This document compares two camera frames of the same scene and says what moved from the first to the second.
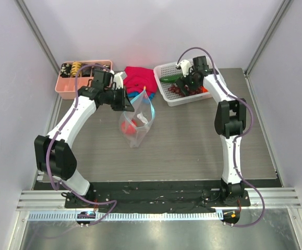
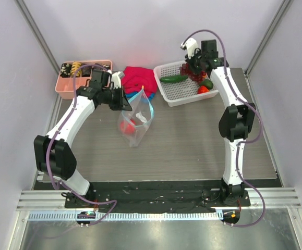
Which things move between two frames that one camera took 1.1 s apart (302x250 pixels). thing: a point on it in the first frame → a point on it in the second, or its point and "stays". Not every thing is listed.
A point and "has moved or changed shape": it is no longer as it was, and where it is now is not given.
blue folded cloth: x=133 y=94 stays
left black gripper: x=124 y=103 stays
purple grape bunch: x=174 y=89 has moved or changed shape
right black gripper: x=186 y=85 → x=195 y=62
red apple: x=130 y=129 stays
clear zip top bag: x=133 y=124 stays
